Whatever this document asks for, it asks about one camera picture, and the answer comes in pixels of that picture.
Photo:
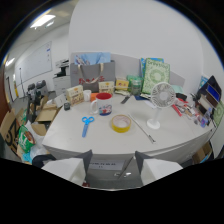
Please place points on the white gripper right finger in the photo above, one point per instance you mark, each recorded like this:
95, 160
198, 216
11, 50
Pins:
156, 169

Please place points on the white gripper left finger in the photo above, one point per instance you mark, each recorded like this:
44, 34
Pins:
68, 169

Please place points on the white desk fan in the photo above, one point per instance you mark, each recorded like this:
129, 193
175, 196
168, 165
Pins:
161, 101

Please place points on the blue scissors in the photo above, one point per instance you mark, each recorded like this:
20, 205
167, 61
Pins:
87, 125

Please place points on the green snack bag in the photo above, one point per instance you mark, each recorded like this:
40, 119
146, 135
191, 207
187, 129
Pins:
25, 139

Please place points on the yellow tape roll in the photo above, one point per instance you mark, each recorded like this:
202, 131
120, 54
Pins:
121, 123

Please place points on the brown cardboard box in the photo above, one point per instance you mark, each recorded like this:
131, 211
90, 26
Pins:
47, 113

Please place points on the small black device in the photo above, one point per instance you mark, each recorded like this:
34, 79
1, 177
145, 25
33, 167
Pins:
67, 106

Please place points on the red rimmed printed mug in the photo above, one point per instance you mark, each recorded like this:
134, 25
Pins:
103, 103

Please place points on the yellow tea box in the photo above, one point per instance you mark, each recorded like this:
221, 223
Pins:
75, 94

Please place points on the white plain cup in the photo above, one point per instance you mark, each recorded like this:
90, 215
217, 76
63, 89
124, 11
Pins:
87, 95

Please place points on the black utility knife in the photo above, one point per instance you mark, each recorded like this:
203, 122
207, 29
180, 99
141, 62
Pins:
125, 99

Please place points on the orange small box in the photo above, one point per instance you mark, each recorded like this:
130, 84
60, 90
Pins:
94, 96

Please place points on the black office chair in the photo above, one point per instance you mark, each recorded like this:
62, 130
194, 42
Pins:
34, 97

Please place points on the glass jar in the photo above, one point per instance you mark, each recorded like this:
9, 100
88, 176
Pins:
135, 87

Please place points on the black desk organiser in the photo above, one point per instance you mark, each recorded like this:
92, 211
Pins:
206, 96

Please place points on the green snack packet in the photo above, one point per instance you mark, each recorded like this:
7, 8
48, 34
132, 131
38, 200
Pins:
134, 82

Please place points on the yellow small snack box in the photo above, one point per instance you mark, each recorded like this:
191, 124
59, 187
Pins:
106, 87

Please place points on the white office printer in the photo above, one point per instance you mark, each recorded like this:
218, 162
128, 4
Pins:
62, 77

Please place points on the yellow flat packet box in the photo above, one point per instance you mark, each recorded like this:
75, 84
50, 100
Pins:
122, 83

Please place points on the green patterned book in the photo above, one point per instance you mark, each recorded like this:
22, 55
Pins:
155, 76

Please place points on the grey paper gift bag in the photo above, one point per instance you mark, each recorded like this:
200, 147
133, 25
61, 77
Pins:
92, 77

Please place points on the whiteboard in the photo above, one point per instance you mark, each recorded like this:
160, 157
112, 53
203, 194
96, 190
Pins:
34, 62

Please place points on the blue picture board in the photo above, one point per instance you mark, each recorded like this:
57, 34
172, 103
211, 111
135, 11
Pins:
92, 58

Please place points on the ceiling light panel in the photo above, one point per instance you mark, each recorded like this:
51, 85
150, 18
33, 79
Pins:
42, 21

